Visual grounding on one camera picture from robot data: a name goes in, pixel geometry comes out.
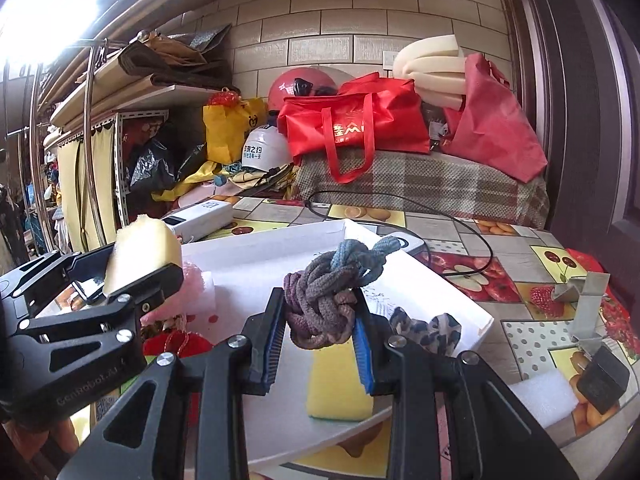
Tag yellow curtain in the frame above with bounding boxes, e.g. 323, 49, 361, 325
56, 122, 121, 253

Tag white folded paper stand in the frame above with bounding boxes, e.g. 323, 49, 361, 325
552, 271, 613, 351

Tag white foam block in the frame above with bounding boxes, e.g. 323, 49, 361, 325
509, 374, 583, 431

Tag plaid cushion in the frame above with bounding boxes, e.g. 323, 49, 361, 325
292, 147, 551, 228

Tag beige shelf board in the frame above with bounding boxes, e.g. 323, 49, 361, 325
47, 85, 221, 128

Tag red nonwoven bag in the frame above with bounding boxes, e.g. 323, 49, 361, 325
442, 52, 548, 183

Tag flattened cardboard stack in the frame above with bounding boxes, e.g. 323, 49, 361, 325
117, 22, 233, 91

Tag black plastic bag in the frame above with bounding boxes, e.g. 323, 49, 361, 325
125, 135, 208, 193

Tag white helmet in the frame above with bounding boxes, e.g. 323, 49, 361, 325
241, 125, 293, 171

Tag knotted rope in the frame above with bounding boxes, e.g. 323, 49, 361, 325
282, 235, 408, 351

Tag red helmet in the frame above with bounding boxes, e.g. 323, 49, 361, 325
267, 66, 351, 113

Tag green and yellow sponge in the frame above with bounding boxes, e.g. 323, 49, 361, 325
306, 345, 376, 422

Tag metal shelf rack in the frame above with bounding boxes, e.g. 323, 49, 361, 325
0, 30, 173, 261

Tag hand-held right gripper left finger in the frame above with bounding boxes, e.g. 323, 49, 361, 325
57, 286, 288, 480

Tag cream foam pile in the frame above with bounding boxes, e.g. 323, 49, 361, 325
391, 35, 468, 111

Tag yellow bag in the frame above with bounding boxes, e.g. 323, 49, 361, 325
202, 92, 268, 166

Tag black power adapter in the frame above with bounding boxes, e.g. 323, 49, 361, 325
575, 345, 630, 413

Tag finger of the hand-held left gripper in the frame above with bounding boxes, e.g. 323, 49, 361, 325
5, 262, 185, 426
0, 244, 118, 311

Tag leopard print scrunchie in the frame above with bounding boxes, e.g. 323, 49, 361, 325
389, 307, 462, 358

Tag thin black cable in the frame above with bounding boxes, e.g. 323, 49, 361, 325
302, 191, 493, 281

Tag red tote bag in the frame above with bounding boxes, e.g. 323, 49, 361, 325
276, 72, 432, 184

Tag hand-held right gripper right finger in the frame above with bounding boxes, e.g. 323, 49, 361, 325
350, 297, 581, 480

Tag red cloth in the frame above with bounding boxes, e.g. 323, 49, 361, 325
565, 247, 608, 281

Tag white cardboard tray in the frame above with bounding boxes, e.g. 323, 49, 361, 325
30, 217, 496, 468

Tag white power bank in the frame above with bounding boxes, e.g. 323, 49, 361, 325
160, 200, 236, 243

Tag yellow cloth pile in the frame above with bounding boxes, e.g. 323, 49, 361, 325
152, 160, 296, 203

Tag cream foam piece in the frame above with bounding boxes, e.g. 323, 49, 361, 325
102, 217, 185, 296

